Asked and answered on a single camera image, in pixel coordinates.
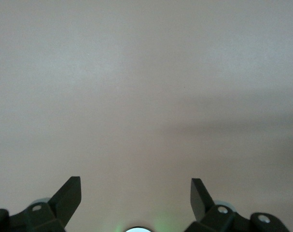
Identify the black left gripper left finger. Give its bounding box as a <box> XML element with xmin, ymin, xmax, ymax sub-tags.
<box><xmin>0</xmin><ymin>176</ymin><xmax>82</xmax><ymax>232</ymax></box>

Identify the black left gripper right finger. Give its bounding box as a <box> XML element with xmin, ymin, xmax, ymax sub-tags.
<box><xmin>184</xmin><ymin>178</ymin><xmax>288</xmax><ymax>232</ymax></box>

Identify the brown table mat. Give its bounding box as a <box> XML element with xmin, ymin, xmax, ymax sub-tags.
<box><xmin>0</xmin><ymin>0</ymin><xmax>293</xmax><ymax>232</ymax></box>

